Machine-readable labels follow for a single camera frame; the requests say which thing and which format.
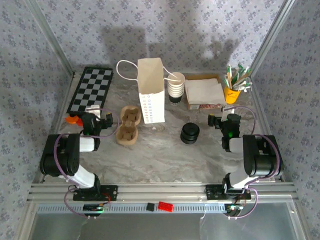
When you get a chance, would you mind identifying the brown cardboard cup carrier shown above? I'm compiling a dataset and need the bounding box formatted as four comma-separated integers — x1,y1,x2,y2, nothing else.
115,105,141,146

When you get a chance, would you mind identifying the white printed paper bag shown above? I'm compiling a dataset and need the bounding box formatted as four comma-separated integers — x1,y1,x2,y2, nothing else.
116,57,183,125

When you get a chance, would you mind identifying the orange plastic piece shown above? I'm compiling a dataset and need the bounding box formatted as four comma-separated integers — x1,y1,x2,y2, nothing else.
65,114,82,126

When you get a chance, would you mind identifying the brown cardboard napkin box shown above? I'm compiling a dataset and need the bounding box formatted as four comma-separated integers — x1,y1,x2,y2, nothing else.
184,73,227,111

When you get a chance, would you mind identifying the stack of black cup lids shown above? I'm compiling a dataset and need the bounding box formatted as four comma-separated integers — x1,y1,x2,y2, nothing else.
180,128,201,145

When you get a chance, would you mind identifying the stack of white napkins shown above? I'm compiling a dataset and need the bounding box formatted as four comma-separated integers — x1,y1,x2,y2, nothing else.
184,77,226,105

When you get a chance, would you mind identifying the black grey chessboard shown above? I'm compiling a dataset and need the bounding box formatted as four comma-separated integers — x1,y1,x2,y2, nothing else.
66,66,114,118

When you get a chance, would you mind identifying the stack of white paper cups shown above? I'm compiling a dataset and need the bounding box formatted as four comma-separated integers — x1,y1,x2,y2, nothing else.
167,80,185,105

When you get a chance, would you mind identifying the left circuit board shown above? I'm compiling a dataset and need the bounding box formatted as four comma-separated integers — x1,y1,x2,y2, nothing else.
83,203,111,214

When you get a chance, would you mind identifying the circuit board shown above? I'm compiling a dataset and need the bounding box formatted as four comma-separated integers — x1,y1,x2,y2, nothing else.
83,203,111,214
224,203,245,216

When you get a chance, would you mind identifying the right circuit board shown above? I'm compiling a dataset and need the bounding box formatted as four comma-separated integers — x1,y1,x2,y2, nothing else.
224,203,245,216

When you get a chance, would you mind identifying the red toy brick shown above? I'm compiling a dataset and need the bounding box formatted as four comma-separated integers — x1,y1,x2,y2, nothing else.
157,201,175,213

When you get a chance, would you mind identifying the grey metal panel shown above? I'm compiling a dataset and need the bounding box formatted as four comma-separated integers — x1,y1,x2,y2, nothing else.
14,202,308,240

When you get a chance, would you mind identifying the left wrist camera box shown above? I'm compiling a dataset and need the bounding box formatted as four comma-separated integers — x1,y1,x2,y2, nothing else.
84,104,101,118

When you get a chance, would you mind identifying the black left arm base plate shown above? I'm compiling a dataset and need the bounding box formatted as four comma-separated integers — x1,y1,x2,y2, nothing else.
72,184,118,202

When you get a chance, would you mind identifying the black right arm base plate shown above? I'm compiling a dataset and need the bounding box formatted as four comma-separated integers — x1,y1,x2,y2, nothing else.
206,184,252,201

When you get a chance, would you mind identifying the aluminium front rail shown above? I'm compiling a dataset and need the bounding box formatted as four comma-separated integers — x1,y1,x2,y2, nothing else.
26,181,299,204

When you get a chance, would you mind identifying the grey slotted cable duct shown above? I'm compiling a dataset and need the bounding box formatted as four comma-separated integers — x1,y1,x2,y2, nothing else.
37,202,227,215

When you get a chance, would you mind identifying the aluminium frame post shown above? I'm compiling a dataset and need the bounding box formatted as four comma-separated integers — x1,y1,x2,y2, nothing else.
249,0,300,75
24,0,76,77

